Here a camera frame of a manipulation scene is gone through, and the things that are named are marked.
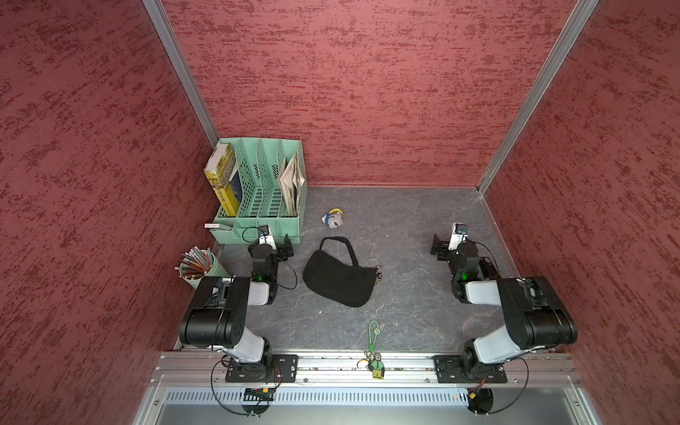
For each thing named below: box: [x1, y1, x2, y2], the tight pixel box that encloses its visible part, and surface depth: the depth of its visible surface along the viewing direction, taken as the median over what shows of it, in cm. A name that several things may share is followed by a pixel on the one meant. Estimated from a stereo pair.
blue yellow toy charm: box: [320, 208, 344, 229], surface depth 107 cm
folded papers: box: [279, 154, 306, 217], surface depth 99 cm
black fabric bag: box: [302, 236, 378, 308], surface depth 92 cm
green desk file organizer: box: [205, 137, 308, 245], surface depth 102 cm
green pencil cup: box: [174, 246, 232, 290], surface depth 83 cm
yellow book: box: [203, 142, 240, 217], surface depth 99 cm
